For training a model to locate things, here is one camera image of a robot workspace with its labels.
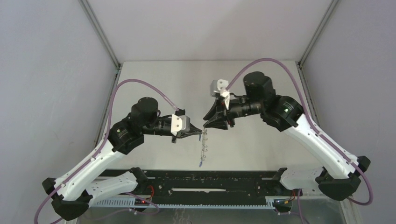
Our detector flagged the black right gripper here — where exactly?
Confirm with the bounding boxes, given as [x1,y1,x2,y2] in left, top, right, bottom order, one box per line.
[204,96,263,131]

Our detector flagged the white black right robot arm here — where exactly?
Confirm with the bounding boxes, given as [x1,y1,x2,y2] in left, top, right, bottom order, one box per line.
[204,71,370,201]

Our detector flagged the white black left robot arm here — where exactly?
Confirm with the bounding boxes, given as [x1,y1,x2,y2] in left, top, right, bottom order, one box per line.
[42,97,202,221]

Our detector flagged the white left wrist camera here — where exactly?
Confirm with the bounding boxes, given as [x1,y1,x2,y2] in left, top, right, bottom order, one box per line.
[170,114,191,132]

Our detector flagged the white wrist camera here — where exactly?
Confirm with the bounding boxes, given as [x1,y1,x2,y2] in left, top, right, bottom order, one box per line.
[210,79,230,110]
[170,114,191,132]

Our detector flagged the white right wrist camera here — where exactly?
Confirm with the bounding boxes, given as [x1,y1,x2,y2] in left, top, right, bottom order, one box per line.
[210,79,230,110]

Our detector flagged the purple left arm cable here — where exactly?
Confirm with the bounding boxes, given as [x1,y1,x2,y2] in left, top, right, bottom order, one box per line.
[34,79,182,224]

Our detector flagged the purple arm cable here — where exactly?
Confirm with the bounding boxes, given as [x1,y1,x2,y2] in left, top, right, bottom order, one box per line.
[226,58,374,206]
[34,79,182,224]

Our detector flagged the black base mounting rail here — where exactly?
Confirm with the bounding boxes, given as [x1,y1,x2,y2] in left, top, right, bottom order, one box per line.
[105,169,304,208]

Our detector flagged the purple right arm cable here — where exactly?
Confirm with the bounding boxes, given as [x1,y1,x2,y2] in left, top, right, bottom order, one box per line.
[226,58,374,206]

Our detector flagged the aluminium frame rail left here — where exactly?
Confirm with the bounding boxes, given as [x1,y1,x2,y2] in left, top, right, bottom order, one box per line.
[79,0,120,147]

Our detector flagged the aluminium frame rail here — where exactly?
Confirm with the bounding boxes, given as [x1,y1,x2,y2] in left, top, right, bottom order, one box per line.
[79,0,120,147]
[295,0,341,174]

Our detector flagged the aluminium frame rail right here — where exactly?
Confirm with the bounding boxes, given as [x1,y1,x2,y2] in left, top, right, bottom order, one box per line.
[295,0,341,174]

